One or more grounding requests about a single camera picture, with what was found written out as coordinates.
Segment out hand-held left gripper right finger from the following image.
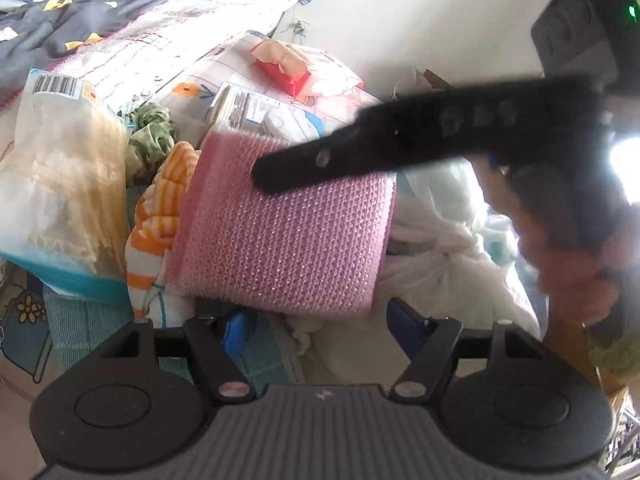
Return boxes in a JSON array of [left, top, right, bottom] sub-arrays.
[[386, 297, 546, 405]]

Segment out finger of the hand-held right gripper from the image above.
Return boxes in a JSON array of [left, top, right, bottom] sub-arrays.
[[250, 76, 615, 196]]

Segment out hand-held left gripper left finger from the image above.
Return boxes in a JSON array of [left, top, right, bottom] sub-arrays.
[[102, 310, 262, 406]]

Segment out pink cloth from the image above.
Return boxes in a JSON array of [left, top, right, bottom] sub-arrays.
[[165, 131, 398, 318]]

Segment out teal checked towel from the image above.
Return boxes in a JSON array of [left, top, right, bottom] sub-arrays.
[[42, 282, 306, 396]]

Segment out large cardboard box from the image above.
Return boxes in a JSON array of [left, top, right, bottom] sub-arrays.
[[542, 317, 628, 411]]

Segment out person's right hand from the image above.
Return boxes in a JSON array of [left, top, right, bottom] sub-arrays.
[[515, 207, 627, 327]]

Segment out white plastic bag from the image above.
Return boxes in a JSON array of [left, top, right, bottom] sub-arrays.
[[290, 200, 543, 391]]

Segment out pale green plastic bag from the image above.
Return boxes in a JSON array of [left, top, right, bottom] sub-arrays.
[[397, 157, 516, 261]]

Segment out red wet wipes pack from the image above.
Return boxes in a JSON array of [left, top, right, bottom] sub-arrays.
[[250, 40, 363, 101]]

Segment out orange striped towel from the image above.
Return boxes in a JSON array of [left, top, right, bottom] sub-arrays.
[[125, 141, 201, 318]]

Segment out blue white face mask box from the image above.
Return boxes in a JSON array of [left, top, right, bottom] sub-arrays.
[[204, 81, 326, 148]]

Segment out green scrunchie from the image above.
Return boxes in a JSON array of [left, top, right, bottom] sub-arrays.
[[122, 102, 178, 186]]

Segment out blue cotton tissue pack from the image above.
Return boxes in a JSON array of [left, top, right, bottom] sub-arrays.
[[0, 67, 131, 301]]

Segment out dark grey printed bedsheet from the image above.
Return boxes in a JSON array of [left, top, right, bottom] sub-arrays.
[[0, 0, 211, 103]]

